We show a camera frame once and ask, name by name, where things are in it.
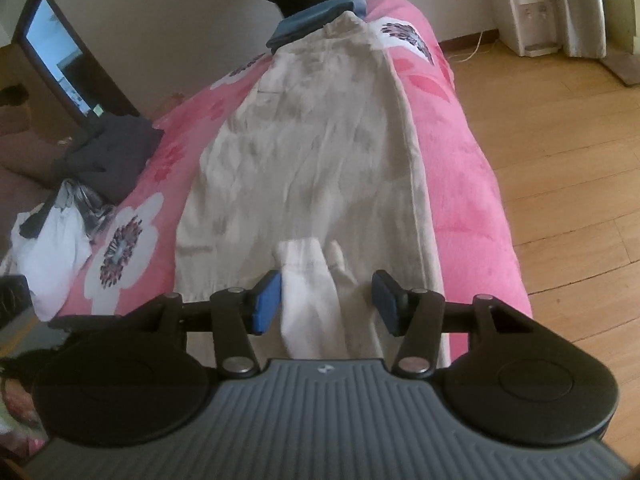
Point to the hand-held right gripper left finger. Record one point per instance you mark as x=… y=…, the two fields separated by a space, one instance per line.
x=265 y=305

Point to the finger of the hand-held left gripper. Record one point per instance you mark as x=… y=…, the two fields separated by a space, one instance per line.
x=85 y=322

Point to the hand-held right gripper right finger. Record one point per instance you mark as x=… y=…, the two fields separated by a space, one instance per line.
x=387 y=302

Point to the beige shirt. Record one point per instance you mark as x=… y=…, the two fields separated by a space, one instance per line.
x=310 y=160

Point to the black garment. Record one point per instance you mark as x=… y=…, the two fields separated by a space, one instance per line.
x=35 y=222

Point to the grey plaid garment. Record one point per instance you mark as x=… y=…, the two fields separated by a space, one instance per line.
x=85 y=207

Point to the brown plush coat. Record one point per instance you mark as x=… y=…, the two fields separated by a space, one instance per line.
x=25 y=155

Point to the pink floral blanket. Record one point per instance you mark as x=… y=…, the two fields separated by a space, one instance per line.
x=460 y=160

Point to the dark grey garment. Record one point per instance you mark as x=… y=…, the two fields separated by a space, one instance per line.
x=115 y=155

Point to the wooden framed mirror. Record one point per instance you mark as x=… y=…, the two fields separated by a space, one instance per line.
x=60 y=60

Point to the folded blue jeans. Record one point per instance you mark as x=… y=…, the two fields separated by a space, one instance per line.
x=315 y=20

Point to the white water dispenser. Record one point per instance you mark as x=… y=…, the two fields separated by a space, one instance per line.
x=520 y=15

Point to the brown floor mat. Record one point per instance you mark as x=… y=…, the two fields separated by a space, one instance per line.
x=625 y=67

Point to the beige curtain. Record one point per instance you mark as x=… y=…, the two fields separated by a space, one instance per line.
x=577 y=5

